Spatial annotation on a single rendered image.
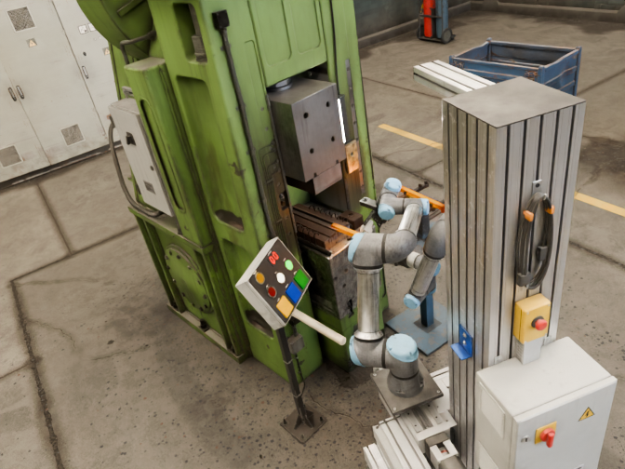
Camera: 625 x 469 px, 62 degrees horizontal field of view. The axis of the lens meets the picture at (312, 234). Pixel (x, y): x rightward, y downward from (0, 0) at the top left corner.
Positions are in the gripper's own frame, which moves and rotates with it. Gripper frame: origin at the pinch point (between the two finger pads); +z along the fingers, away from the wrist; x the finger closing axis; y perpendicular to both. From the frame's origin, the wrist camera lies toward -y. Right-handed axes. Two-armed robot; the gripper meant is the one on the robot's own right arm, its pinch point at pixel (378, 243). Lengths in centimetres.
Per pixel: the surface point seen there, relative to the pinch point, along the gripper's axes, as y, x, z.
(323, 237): 2.1, -9.8, 31.0
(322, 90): -76, 3, 27
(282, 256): -13, -47, 19
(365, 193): 2, 39, 42
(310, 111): -69, -7, 27
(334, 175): -31.2, 2.2, 27.3
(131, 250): 97, -31, 290
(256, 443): 100, -85, 32
